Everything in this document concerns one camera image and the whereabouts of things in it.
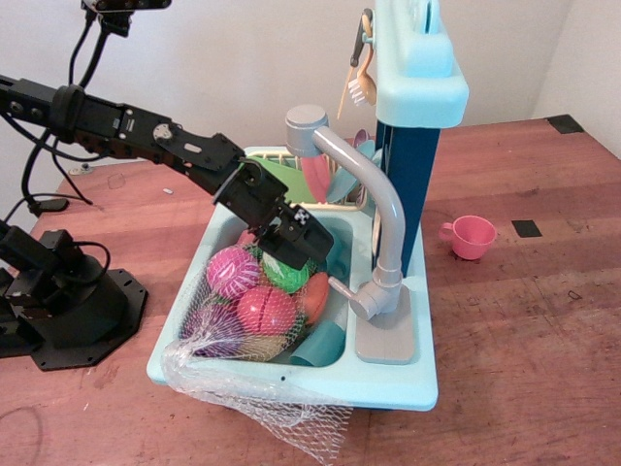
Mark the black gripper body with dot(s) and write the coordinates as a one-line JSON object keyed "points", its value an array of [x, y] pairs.
{"points": [[252, 193]]}

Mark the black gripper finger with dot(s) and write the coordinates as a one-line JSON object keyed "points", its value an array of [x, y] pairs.
{"points": [[304, 231], [294, 254]]}

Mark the grey toy faucet with lever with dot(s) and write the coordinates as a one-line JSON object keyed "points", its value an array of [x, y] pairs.
{"points": [[384, 328]]}

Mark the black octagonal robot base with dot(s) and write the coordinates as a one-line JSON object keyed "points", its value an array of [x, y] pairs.
{"points": [[61, 306]]}

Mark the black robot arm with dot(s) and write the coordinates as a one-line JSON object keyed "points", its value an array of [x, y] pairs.
{"points": [[121, 131]]}

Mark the green toy vegetable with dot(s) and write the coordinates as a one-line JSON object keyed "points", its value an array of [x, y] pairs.
{"points": [[284, 276]]}

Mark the pink toy cup in sink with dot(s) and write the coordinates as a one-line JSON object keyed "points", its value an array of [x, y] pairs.
{"points": [[246, 238]]}

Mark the teal toy cup back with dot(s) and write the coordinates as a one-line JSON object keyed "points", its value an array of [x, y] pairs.
{"points": [[335, 265]]}

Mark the teal toy cup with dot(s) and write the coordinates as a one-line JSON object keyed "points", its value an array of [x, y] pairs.
{"points": [[323, 347], [335, 265]]}

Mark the orange toy carrot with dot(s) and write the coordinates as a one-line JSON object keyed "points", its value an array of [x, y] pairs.
{"points": [[314, 298]]}

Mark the pink toy plate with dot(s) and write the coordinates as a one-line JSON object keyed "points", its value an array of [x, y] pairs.
{"points": [[317, 175]]}

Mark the light blue toy plate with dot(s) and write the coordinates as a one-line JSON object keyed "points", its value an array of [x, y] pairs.
{"points": [[343, 182]]}

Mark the magenta toy fruit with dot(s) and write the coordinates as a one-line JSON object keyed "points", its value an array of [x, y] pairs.
{"points": [[232, 272]]}

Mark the red toy tomato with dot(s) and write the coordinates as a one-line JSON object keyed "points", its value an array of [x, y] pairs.
{"points": [[267, 311]]}

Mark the white mesh net bag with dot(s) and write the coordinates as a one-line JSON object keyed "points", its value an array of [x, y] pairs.
{"points": [[303, 419]]}

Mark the teal toy cup front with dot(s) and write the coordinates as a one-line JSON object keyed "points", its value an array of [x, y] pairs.
{"points": [[323, 347]]}

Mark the purple toy eggplant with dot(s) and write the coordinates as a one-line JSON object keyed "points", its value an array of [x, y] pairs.
{"points": [[216, 329]]}

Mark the dark blue shelf column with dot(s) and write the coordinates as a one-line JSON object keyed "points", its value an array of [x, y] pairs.
{"points": [[408, 156]]}

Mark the white toy brush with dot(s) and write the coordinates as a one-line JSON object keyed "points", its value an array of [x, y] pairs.
{"points": [[354, 90]]}

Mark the light blue toy sink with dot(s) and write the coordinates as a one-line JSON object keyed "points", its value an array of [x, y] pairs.
{"points": [[350, 381]]}

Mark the orange toy spoon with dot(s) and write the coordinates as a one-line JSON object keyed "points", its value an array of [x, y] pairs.
{"points": [[369, 84]]}

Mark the small metal bolt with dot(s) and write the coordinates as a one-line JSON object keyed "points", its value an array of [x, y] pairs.
{"points": [[83, 169]]}

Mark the pink toy cup on table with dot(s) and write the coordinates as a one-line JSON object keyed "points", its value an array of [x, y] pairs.
{"points": [[470, 237]]}

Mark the light blue toy shelf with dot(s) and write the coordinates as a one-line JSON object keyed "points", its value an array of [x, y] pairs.
{"points": [[419, 82]]}

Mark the black tape square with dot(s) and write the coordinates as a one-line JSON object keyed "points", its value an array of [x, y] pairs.
{"points": [[526, 228]]}

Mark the black tape corner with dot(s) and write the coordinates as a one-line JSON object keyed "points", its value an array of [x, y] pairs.
{"points": [[565, 124]]}

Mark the black toy utensil handle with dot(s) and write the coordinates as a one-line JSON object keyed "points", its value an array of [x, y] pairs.
{"points": [[359, 42]]}

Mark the black overhead camera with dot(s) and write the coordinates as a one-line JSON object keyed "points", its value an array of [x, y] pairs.
{"points": [[114, 16]]}

